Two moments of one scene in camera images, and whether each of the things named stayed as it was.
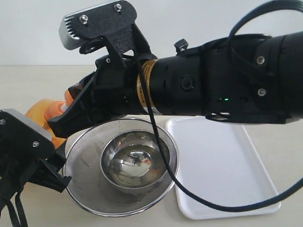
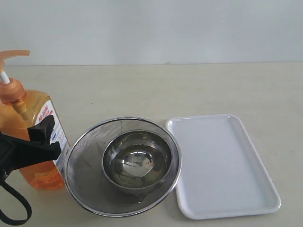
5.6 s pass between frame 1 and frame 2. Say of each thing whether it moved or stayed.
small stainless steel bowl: stayed
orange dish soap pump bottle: moved
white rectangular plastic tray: stayed
